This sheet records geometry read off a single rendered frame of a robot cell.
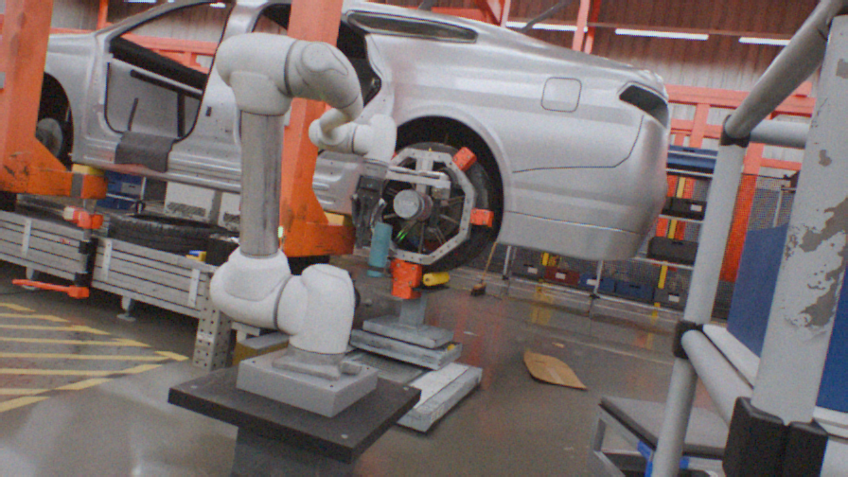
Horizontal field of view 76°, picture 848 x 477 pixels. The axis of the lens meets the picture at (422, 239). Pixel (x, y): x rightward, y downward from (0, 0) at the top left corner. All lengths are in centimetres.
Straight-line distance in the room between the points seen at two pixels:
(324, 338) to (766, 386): 123
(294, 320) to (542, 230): 144
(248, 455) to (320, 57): 101
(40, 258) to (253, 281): 239
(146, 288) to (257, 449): 174
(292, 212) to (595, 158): 138
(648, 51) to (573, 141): 982
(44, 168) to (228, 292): 264
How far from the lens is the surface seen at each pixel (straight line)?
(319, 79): 127
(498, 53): 280
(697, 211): 632
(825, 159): 34
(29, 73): 397
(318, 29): 257
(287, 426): 134
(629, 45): 1240
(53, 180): 408
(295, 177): 249
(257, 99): 136
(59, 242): 365
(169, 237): 332
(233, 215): 792
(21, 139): 395
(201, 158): 354
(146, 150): 383
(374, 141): 181
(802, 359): 33
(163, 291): 306
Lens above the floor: 83
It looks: 3 degrees down
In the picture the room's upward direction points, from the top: 10 degrees clockwise
